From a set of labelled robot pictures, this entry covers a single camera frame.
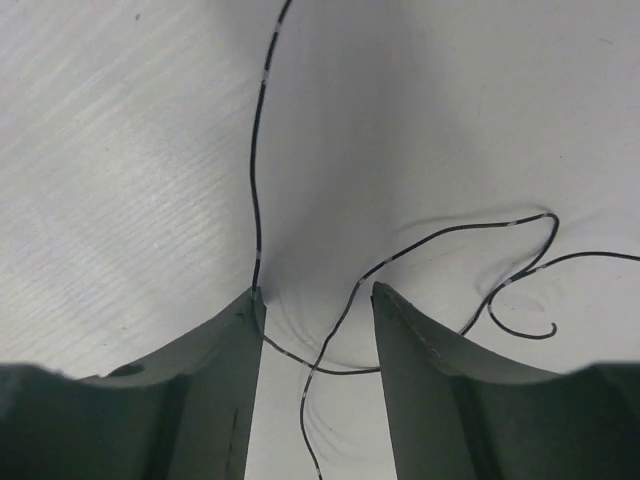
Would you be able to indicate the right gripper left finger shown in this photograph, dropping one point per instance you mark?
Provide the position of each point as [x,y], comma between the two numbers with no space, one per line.
[183,411]

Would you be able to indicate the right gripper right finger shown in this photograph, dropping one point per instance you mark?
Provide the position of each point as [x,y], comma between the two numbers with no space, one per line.
[457,410]

